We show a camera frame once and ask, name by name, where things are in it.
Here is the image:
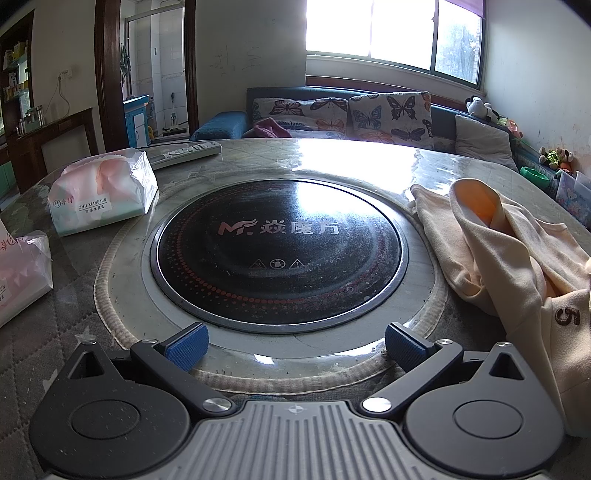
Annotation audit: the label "green bowl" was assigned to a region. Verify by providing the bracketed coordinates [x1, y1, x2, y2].
[520, 166, 552, 188]

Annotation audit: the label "purple window blind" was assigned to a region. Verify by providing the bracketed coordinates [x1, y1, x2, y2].
[438, 0, 486, 19]

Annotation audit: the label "black round induction cooktop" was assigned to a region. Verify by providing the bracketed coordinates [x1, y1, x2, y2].
[148, 178, 411, 332]

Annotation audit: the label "small plush toys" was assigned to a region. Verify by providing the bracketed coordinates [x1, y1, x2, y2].
[539, 147, 574, 172]

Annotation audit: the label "butterfly print cushion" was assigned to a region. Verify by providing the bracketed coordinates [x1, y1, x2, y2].
[252, 97, 349, 139]
[347, 91, 435, 149]

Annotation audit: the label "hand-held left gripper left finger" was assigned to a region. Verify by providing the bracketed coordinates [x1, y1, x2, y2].
[60, 322, 236, 420]

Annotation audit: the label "panda plush toy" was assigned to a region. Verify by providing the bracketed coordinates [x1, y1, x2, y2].
[465, 95, 500, 123]

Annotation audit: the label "glass jars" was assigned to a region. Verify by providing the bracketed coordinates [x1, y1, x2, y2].
[17, 105, 45, 136]

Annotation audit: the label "blue sofa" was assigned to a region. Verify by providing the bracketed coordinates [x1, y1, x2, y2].
[189, 85, 561, 185]

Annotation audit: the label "grey remote control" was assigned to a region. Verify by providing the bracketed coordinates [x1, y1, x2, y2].
[147, 141, 222, 168]

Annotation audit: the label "window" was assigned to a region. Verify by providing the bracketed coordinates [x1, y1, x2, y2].
[305, 0, 485, 86]

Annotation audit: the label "blue cabinet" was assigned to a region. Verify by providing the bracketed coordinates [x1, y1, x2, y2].
[124, 95, 155, 148]

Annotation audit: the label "grey pillow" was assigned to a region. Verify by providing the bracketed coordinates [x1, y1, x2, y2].
[455, 114, 520, 172]

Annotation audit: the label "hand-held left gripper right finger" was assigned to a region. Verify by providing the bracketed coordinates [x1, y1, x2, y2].
[360, 322, 533, 417]

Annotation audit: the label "dark wooden sideboard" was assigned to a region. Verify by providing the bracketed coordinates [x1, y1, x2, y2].
[0, 108, 99, 195]

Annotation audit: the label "dark wooden shelf cabinet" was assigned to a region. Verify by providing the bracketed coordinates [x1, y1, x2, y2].
[0, 9, 37, 137]

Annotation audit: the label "cream garment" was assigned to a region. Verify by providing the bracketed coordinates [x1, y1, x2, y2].
[410, 178, 591, 437]

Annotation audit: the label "pink cloth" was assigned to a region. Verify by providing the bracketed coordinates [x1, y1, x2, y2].
[245, 117, 293, 139]

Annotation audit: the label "clear printed storage box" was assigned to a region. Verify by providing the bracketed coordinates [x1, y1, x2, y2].
[555, 170, 591, 217]

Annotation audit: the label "dark wooden door frame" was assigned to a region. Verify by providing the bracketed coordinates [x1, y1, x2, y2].
[95, 0, 199, 151]

